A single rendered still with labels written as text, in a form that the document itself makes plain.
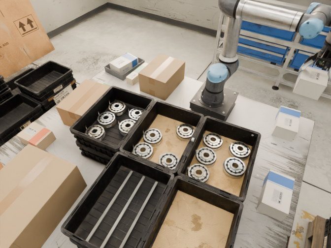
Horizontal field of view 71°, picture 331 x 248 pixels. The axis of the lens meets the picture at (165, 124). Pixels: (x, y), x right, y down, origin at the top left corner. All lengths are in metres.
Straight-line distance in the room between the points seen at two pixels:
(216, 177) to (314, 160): 1.56
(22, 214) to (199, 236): 0.71
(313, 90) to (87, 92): 1.27
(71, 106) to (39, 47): 2.42
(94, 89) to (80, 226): 0.86
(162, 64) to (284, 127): 0.92
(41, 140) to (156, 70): 0.86
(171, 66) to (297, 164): 1.03
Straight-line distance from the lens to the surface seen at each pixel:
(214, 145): 1.24
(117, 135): 1.32
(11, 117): 2.40
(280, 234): 1.30
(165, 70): 1.70
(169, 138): 1.28
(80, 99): 1.55
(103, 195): 1.14
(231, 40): 1.44
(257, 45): 2.99
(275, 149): 1.55
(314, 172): 2.51
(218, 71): 1.43
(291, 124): 1.60
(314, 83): 1.35
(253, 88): 3.10
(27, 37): 3.81
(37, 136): 1.55
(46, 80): 2.46
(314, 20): 1.14
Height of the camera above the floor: 1.83
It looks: 48 degrees down
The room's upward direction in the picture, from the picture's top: straight up
